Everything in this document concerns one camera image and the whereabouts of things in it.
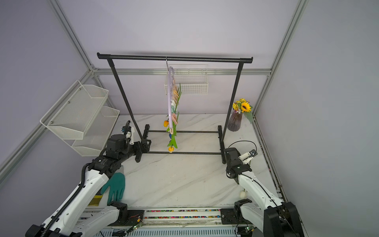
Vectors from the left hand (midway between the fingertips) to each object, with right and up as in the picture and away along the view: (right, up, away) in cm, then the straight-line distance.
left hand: (143, 144), depth 78 cm
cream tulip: (+16, +1, +2) cm, 16 cm away
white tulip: (+54, -28, +2) cm, 61 cm away
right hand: (+55, -10, +9) cm, 57 cm away
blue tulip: (+13, +4, +13) cm, 18 cm away
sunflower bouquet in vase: (+56, +22, +12) cm, 62 cm away
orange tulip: (+9, +12, +15) cm, 21 cm away
